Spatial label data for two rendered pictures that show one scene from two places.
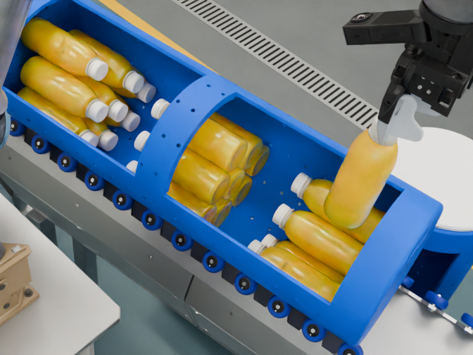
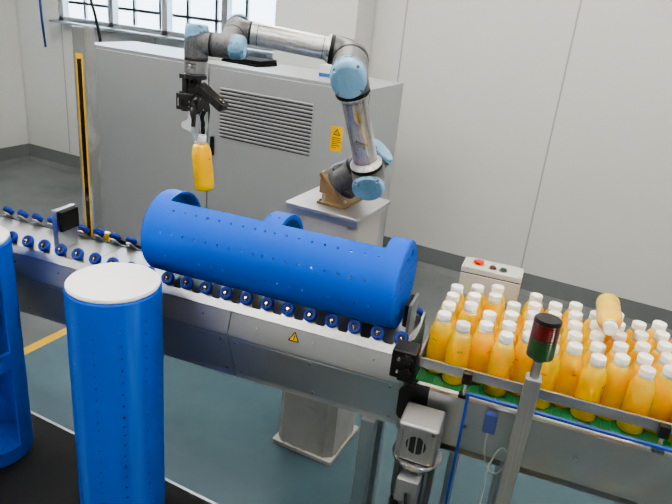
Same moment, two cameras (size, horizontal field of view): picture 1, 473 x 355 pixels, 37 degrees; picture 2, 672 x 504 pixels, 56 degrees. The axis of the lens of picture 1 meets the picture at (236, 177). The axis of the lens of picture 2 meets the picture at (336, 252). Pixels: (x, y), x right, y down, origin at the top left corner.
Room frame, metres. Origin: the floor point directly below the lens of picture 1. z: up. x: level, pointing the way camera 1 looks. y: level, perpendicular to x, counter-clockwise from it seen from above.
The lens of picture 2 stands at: (2.81, -0.05, 1.90)
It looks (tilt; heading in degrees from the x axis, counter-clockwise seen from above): 22 degrees down; 170
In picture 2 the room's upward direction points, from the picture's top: 6 degrees clockwise
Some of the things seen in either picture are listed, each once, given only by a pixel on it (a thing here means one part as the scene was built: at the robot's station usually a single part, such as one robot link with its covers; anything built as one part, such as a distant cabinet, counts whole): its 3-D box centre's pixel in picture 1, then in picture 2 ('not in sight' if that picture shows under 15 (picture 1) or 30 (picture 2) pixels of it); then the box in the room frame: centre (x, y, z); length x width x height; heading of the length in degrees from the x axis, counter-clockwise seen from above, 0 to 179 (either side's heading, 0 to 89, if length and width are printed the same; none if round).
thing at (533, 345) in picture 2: not in sight; (541, 346); (1.61, 0.67, 1.18); 0.06 x 0.06 x 0.05
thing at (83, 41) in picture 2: not in sight; (94, 231); (0.13, -0.67, 0.85); 0.06 x 0.06 x 1.70; 62
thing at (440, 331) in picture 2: not in sight; (439, 343); (1.27, 0.55, 0.98); 0.07 x 0.07 x 0.17
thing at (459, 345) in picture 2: not in sight; (457, 354); (1.33, 0.58, 0.98); 0.07 x 0.07 x 0.17
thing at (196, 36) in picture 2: not in sight; (197, 42); (0.69, -0.20, 1.72); 0.09 x 0.08 x 0.11; 79
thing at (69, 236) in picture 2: not in sight; (66, 227); (0.49, -0.68, 1.00); 0.10 x 0.04 x 0.15; 152
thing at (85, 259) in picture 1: (84, 249); (359, 491); (1.14, 0.40, 0.31); 0.06 x 0.06 x 0.63; 62
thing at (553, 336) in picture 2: not in sight; (545, 329); (1.61, 0.67, 1.23); 0.06 x 0.06 x 0.04
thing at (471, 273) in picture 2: not in sight; (490, 279); (0.95, 0.81, 1.05); 0.20 x 0.10 x 0.10; 62
